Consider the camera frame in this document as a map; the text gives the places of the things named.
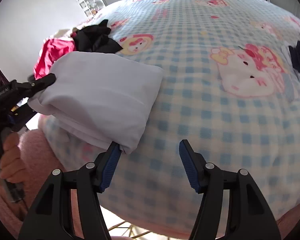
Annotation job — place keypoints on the pale crumpled garment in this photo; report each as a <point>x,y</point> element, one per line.
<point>62,33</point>

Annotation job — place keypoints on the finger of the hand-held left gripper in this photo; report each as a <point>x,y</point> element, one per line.
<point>46,80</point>

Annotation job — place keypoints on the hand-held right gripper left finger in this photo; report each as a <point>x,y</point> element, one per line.
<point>110,170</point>

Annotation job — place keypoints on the person's left forearm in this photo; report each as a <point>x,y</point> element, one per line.
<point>2,212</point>

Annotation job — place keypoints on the white shirt navy trim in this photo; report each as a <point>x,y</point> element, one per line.
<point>97,92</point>

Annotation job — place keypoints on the hot pink garment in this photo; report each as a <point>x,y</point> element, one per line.
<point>52,52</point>

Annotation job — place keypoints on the person's left hand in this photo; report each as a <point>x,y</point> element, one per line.
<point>11,160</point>

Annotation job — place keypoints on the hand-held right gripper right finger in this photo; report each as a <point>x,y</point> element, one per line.
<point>188,167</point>

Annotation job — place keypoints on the grey padded headboard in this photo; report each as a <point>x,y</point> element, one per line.
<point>298,7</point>

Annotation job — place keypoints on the black garment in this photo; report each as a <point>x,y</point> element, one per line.
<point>95,40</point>

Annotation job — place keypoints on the printed checked blanket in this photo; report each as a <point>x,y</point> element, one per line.
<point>190,105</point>

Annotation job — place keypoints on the navy folded garment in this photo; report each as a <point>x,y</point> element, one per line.
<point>297,57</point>

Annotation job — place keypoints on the white shelf rack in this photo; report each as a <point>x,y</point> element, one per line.
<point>88,5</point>

